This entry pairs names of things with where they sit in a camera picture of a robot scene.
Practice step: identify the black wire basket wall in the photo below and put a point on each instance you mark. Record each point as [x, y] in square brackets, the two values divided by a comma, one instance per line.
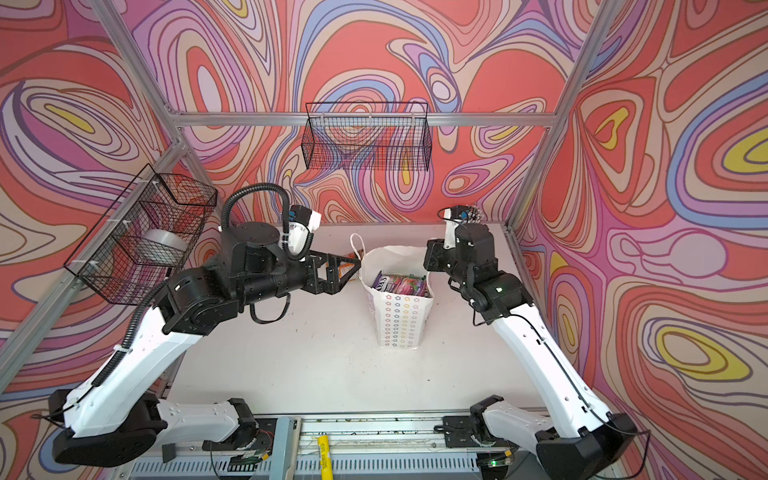
[367, 135]
[107, 260]

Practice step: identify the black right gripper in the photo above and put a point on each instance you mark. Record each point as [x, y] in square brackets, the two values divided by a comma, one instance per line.
[435, 248]

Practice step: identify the purple Fox's candy bag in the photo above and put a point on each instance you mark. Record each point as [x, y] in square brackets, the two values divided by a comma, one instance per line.
[407, 285]

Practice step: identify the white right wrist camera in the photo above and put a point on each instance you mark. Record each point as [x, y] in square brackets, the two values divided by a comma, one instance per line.
[456, 216]

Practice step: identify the black wire basket back wall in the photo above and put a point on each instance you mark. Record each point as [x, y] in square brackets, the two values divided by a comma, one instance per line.
[367, 135]

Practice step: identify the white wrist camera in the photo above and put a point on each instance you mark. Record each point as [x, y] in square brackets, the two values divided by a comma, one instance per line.
[303, 223]
[456, 216]

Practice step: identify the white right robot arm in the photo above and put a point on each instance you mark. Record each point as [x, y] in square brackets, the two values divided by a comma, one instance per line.
[580, 436]

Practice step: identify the orange snack bag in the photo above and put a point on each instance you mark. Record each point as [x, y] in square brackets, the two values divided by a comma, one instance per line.
[347, 269]

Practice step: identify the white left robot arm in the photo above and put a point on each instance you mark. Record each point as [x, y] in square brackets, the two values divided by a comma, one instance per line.
[112, 418]

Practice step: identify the black marker pen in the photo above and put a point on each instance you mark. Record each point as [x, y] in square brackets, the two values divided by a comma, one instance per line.
[159, 291]

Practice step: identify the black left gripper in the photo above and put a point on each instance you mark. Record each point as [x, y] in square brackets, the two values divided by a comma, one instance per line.
[331, 284]

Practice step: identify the white printed paper bag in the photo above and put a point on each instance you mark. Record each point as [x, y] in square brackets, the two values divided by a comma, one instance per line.
[399, 320]

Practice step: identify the black wire basket left wall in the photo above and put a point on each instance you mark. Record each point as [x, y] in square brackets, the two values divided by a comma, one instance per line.
[107, 260]

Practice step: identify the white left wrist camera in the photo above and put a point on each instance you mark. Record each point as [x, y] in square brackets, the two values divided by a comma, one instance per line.
[303, 223]

